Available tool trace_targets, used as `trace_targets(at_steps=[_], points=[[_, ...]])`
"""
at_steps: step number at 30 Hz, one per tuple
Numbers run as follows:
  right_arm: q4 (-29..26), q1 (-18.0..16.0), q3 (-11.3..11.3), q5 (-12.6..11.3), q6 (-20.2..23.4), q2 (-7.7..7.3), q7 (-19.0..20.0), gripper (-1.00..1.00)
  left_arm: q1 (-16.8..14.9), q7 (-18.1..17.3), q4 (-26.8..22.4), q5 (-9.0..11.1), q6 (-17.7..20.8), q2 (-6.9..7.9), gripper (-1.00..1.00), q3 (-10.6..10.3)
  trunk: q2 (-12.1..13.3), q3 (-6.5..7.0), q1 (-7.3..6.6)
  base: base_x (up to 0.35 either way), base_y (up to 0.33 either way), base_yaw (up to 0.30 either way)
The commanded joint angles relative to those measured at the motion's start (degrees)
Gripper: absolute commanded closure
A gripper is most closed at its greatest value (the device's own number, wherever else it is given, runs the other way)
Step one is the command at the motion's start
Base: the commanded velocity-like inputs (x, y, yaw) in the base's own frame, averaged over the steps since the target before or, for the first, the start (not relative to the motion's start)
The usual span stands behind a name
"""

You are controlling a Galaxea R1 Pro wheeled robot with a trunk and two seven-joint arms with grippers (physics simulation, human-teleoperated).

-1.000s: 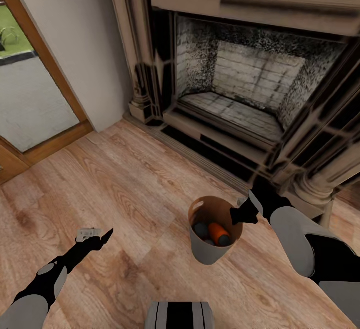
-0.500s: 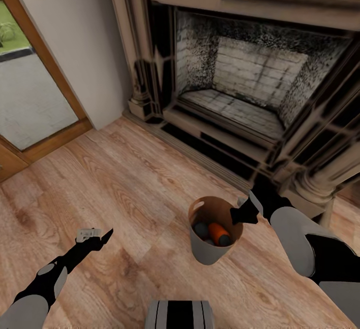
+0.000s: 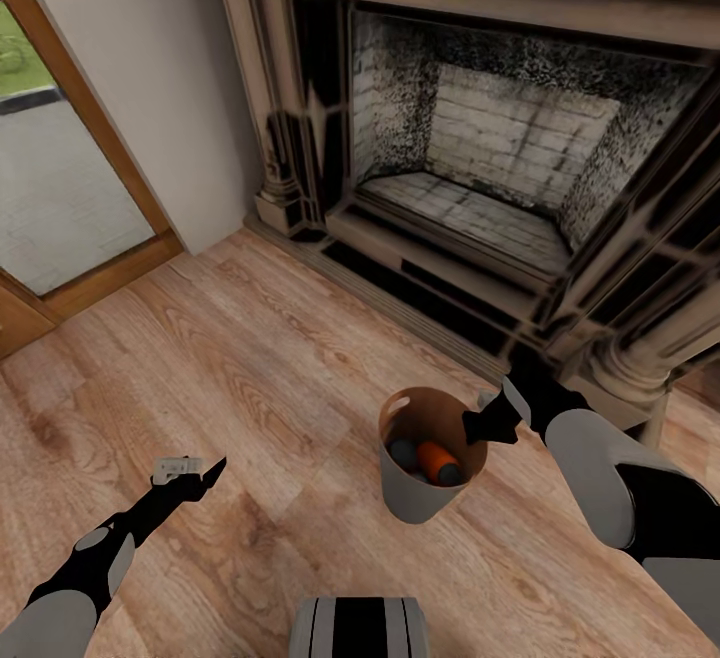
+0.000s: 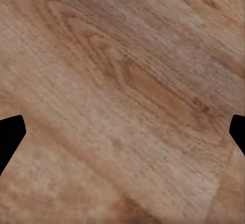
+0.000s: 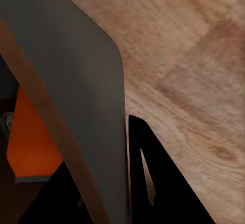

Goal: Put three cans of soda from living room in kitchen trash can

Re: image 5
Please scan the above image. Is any can of soda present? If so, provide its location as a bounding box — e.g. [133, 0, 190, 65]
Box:
[7, 85, 64, 185]
[0, 103, 16, 141]
[0, 55, 20, 101]

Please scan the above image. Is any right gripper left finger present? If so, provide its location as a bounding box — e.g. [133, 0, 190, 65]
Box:
[17, 161, 93, 224]

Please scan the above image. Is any trash can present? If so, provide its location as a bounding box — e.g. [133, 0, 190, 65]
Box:
[0, 0, 130, 224]

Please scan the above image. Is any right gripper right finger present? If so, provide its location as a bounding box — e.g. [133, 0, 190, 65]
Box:
[129, 115, 216, 224]

